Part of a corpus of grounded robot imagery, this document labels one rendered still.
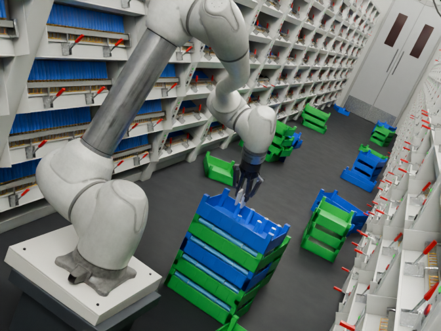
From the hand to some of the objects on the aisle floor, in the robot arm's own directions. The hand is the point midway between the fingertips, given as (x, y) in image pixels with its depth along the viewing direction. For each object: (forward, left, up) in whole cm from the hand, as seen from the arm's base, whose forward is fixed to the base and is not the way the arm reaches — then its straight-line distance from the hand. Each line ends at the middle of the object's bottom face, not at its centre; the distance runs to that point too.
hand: (241, 198), depth 229 cm
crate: (+7, -6, -40) cm, 42 cm away
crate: (+29, -37, -39) cm, 61 cm away
